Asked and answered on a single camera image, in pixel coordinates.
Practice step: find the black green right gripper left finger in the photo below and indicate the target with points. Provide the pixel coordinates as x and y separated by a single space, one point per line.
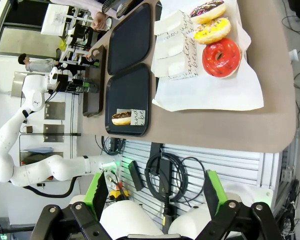
65 225

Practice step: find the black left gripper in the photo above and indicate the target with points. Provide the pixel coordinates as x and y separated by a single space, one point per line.
64 83

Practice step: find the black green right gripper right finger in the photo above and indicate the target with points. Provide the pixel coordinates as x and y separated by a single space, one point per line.
240 222

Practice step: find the green drink can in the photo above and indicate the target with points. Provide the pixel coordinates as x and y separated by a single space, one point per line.
91 88

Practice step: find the person's sleeved forearm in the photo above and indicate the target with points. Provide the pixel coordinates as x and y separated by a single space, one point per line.
90 5

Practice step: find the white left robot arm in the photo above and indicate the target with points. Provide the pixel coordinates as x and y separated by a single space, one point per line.
35 170

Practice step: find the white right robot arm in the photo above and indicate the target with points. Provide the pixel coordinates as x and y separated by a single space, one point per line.
130 220

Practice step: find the person's hand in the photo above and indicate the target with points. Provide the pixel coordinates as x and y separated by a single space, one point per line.
98 21

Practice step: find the person in grey shirt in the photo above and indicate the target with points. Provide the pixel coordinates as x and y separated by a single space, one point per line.
37 65

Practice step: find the black cola can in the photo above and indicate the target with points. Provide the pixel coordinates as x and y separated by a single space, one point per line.
90 62

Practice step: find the white metal shelf rack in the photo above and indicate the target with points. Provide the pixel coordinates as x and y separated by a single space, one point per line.
76 35

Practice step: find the yellow emergency stop button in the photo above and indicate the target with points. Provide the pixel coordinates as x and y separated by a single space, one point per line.
118 193

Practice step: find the dark blue plastic tray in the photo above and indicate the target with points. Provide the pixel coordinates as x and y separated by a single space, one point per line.
158 10
126 97
130 37

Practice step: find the white storage box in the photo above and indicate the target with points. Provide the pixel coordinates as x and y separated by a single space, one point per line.
53 20

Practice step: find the chocolate glazed donut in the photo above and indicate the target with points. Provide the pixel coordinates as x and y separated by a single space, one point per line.
121 118

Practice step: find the black power adapter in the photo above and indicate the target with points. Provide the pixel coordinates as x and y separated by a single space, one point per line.
136 175

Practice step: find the black perforated tongs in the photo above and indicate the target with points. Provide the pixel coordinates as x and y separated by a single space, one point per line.
125 7

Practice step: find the large white paper sheet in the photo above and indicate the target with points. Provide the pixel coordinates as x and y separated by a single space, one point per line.
215 95

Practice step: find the yellow glazed sprinkled donut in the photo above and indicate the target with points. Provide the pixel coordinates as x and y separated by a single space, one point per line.
212 31

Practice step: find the red glazed donut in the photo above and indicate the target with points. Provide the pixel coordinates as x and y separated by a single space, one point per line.
227 62

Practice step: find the chocolate donut with colourful sprinkles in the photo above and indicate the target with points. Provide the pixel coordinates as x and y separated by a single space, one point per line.
208 11

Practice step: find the grey wall plate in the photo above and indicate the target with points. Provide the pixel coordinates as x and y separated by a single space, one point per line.
54 110
53 133

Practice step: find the aluminium slatted frame panel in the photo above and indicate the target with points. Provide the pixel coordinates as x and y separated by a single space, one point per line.
240 165

